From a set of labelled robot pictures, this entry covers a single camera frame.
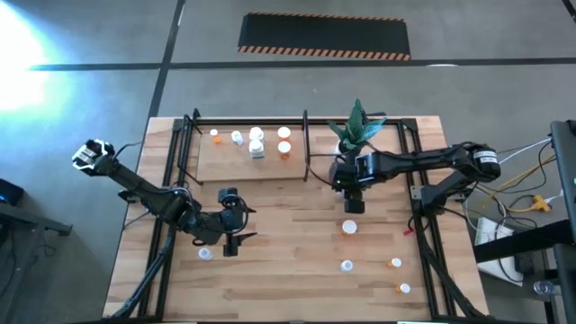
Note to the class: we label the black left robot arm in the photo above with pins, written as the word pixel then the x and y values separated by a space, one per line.
pixel 135 184

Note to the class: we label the black box with blue light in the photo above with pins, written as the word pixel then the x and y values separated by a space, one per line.
pixel 10 191

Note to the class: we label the large orange pill bottle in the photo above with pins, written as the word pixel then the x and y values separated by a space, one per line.
pixel 284 132
pixel 348 227
pixel 284 149

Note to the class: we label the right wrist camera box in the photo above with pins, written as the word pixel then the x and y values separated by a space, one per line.
pixel 354 206

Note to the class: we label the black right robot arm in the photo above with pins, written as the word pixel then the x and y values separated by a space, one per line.
pixel 418 159

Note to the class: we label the black floor stand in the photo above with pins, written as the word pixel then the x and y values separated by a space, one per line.
pixel 40 222

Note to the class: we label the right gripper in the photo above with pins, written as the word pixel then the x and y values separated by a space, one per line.
pixel 344 177

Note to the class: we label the white power strip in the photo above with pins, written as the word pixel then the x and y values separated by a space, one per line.
pixel 495 252

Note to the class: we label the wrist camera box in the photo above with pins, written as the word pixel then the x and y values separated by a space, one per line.
pixel 354 206
pixel 228 196

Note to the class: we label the green snake plant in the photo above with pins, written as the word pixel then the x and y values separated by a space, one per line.
pixel 357 126

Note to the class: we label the small clear pill bottle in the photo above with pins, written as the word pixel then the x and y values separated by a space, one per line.
pixel 205 254
pixel 346 266
pixel 236 137

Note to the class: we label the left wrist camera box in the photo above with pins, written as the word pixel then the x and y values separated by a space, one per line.
pixel 228 196

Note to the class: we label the yellow power plug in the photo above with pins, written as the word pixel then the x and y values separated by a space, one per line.
pixel 540 203

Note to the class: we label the white blue-labelled medicine bottle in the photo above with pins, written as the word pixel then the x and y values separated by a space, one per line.
pixel 256 133
pixel 256 149

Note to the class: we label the black hazard-striped floor mat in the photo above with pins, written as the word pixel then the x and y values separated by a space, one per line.
pixel 324 36

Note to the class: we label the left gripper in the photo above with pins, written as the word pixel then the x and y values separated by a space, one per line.
pixel 229 222

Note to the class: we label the black metal rig frame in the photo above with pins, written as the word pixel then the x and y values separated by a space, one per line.
pixel 270 121

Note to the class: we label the wooden shelf with black frame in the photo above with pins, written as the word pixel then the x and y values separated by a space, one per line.
pixel 229 168

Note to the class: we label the clear water bottle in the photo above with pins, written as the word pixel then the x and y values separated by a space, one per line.
pixel 542 287

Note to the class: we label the grey metal base plate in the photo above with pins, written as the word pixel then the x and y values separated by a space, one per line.
pixel 416 192

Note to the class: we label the small orange pill bottle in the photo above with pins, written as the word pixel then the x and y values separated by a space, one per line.
pixel 403 288
pixel 394 263
pixel 215 136

